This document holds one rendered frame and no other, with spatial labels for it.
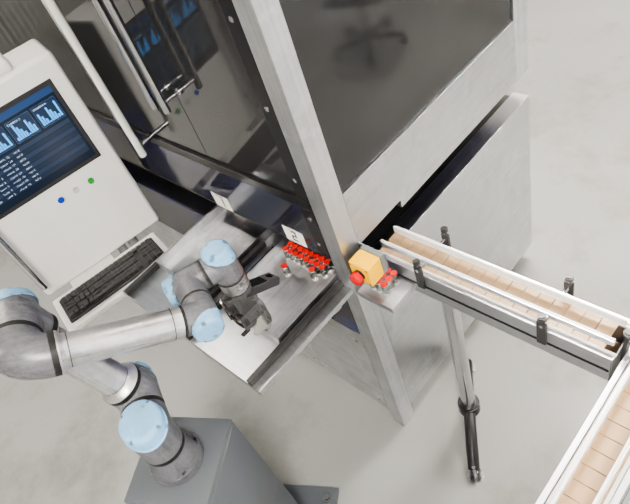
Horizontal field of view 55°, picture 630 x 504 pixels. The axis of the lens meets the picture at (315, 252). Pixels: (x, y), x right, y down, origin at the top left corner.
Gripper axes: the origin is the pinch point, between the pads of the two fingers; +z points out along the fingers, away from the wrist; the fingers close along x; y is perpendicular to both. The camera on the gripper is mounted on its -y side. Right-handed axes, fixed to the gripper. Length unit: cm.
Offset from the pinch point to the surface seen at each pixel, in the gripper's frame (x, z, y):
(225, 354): -6.8, 3.6, 12.9
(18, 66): -88, -63, -7
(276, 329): 0.9, 3.4, -1.4
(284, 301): -4.0, 3.4, -10.1
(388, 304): 23.9, 3.7, -25.0
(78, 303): -76, 9, 27
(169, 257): -54, 2, -3
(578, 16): -59, 92, -319
